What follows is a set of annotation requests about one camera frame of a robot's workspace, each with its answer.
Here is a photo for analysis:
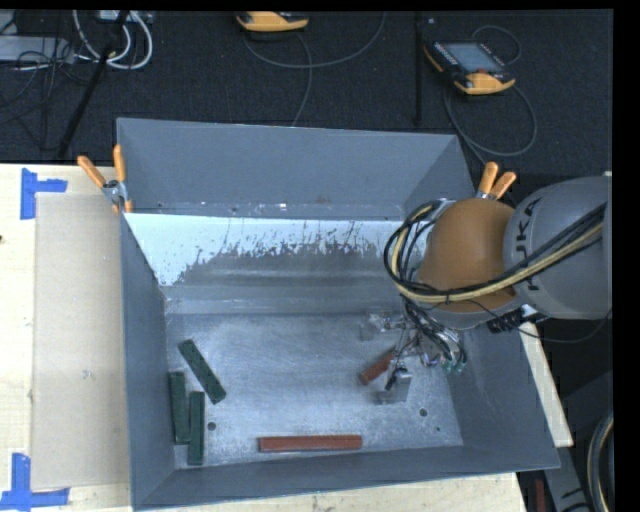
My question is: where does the grey metal bin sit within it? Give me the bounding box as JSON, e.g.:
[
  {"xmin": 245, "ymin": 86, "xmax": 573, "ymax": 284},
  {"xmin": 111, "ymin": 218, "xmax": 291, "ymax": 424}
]
[{"xmin": 115, "ymin": 117, "xmax": 562, "ymax": 512}]

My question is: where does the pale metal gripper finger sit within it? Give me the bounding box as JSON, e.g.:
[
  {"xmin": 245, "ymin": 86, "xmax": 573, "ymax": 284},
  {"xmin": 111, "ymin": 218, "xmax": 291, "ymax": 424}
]
[
  {"xmin": 375, "ymin": 364, "xmax": 415, "ymax": 406},
  {"xmin": 358, "ymin": 313, "xmax": 401, "ymax": 343}
]

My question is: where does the red-brown flat block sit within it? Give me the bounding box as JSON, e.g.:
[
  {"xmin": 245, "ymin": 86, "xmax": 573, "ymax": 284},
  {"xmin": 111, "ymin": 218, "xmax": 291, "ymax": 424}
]
[
  {"xmin": 257, "ymin": 434, "xmax": 364, "ymax": 454},
  {"xmin": 357, "ymin": 348, "xmax": 398, "ymax": 387}
]

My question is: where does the black cylinder on white bracket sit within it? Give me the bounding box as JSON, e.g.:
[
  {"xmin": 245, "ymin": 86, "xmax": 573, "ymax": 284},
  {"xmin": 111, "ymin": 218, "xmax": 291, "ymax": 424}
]
[{"xmin": 485, "ymin": 303, "xmax": 540, "ymax": 335}]

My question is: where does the pale wood flat board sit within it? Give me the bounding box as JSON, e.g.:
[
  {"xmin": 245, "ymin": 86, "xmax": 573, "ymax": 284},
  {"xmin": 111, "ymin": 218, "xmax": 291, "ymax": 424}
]
[{"xmin": 29, "ymin": 191, "xmax": 132, "ymax": 492}]

